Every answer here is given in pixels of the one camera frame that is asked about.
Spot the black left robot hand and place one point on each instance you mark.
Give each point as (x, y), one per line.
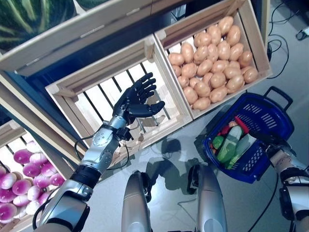
(132, 104)

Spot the napa cabbage toy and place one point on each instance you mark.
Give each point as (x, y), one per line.
(243, 149)
(229, 145)

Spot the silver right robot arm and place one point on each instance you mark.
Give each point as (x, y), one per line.
(282, 159)

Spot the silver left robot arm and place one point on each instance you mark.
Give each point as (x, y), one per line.
(101, 149)

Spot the blue plastic shopping basket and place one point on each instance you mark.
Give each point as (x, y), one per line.
(272, 113)

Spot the wooden slatted crate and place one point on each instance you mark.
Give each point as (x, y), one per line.
(96, 70)

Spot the tan toy potato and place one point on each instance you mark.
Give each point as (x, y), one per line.
(250, 75)
(213, 34)
(201, 103)
(225, 25)
(190, 95)
(233, 35)
(218, 94)
(176, 59)
(235, 83)
(202, 39)
(187, 52)

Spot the large wooden pumpkin crate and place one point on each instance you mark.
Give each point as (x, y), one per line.
(72, 39)

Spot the bumpy green toy vegetable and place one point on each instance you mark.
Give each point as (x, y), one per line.
(218, 141)

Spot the silver left robot leg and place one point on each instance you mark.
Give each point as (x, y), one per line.
(135, 200)

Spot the silver robot leg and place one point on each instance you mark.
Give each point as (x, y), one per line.
(210, 193)
(135, 200)

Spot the wooden potato crate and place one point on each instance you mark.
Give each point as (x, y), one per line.
(193, 25)

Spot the orange round toy vegetable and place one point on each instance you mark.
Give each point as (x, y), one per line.
(233, 124)

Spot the green striped pumpkin with stem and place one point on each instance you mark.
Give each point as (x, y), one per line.
(91, 3)

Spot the red chili pepper toy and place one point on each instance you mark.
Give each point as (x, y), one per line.
(242, 124)

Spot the silver right robot leg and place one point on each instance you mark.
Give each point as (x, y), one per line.
(210, 193)

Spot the wooden onion crate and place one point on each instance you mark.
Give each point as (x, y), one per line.
(9, 131)

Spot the dark green striped pumpkin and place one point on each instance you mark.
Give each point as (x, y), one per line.
(31, 21)

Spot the white office desk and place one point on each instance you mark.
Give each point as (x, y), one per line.
(304, 32)

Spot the wooden display shelf frame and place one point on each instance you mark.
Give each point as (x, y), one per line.
(31, 116)

